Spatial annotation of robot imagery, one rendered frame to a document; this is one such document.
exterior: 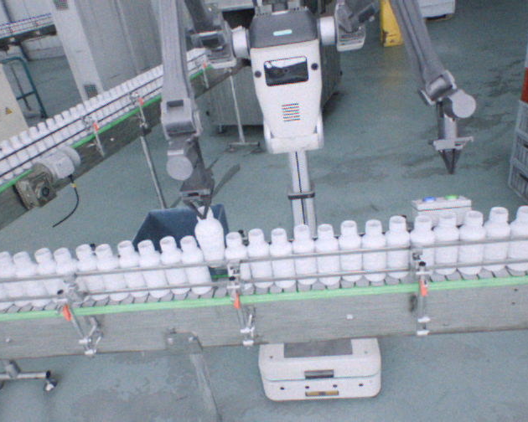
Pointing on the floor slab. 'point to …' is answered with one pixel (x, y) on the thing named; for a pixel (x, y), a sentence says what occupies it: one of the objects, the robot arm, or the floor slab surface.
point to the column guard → (388, 26)
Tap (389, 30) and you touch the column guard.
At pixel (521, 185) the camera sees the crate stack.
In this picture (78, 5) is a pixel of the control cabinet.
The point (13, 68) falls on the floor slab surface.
